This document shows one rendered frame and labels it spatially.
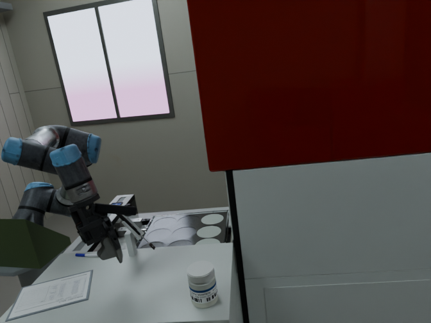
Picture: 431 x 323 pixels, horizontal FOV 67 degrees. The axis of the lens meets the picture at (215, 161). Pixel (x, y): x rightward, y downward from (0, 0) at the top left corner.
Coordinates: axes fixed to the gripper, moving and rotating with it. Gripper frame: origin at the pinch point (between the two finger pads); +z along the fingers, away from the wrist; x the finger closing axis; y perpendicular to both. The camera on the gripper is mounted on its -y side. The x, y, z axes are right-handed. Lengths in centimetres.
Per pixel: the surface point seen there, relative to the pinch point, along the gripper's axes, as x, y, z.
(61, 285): -13.1, 16.6, 2.4
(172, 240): -24.8, -24.3, 12.4
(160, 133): -231, -127, -24
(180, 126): -213, -143, -23
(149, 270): -1.2, -6.1, 8.7
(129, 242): -11.6, -6.3, 0.8
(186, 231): -26.4, -32.1, 13.2
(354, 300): 24, -59, 48
